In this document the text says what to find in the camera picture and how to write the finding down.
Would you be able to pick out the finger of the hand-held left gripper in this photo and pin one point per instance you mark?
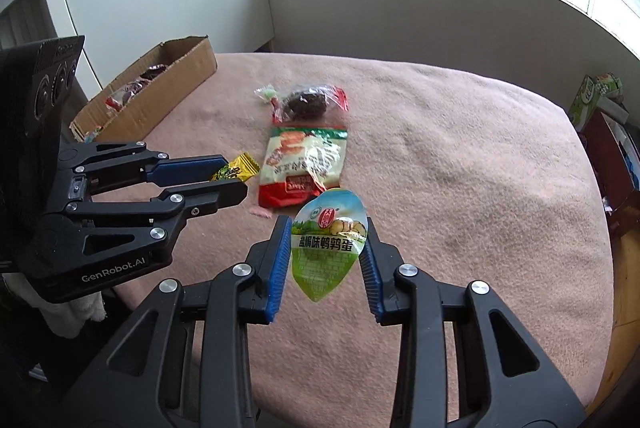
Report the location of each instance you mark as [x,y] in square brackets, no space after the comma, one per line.
[185,168]
[220,197]

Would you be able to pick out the white fluffy cloth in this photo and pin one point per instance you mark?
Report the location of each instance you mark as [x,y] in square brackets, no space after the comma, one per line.
[75,313]

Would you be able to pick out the green white red snack packet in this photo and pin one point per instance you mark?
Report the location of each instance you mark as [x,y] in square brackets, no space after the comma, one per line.
[305,162]

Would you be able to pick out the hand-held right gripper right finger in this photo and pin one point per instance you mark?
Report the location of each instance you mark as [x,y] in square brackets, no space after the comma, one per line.
[372,278]

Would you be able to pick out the green printed carton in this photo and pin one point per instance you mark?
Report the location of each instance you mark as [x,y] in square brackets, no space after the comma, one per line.
[582,102]

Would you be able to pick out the yellow candy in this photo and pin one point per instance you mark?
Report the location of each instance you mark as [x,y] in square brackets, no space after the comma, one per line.
[240,167]

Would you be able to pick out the blue item in storage box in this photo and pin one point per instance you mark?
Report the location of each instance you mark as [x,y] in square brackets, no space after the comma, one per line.
[629,157]

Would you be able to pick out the brown cardboard box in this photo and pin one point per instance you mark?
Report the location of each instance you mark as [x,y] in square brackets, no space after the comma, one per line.
[185,67]

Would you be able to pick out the green quail egg packet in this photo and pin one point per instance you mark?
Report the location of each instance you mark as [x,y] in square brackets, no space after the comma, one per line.
[325,258]

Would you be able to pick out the clear packet of dark dates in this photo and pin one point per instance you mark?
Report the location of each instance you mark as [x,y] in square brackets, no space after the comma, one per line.
[305,101]

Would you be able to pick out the red-brown storage box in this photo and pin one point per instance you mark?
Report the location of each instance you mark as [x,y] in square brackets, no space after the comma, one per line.
[600,157]

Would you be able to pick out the white box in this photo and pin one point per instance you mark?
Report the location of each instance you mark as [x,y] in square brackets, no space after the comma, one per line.
[614,108]

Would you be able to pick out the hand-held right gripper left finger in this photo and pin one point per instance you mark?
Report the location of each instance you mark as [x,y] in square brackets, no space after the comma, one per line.
[280,268]

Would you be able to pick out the green and white candy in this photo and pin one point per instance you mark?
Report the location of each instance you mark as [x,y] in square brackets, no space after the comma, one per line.
[265,92]

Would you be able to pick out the clear red-edged snack packet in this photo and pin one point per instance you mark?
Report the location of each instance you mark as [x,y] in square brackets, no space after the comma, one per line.
[122,96]

